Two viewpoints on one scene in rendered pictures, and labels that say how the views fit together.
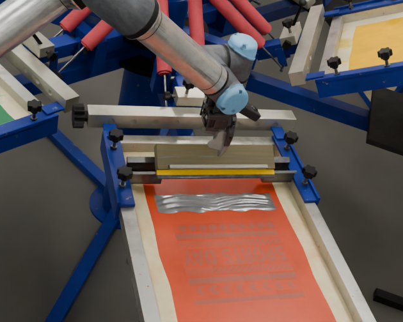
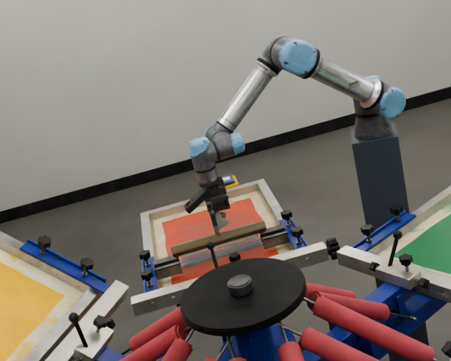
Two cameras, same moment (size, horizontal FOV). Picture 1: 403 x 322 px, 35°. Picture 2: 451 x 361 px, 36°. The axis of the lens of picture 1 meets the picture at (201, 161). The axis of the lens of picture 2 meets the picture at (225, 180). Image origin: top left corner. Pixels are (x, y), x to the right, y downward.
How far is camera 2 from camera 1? 3.63 m
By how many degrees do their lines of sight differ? 116
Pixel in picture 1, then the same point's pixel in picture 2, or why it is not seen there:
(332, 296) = (158, 231)
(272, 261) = (190, 236)
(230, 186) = (207, 265)
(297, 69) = (119, 284)
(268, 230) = not seen: hidden behind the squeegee
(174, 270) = (253, 216)
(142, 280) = (270, 198)
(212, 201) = (223, 251)
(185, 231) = not seen: hidden behind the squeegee
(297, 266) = (174, 238)
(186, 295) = (246, 210)
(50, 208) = not seen: outside the picture
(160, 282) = (261, 210)
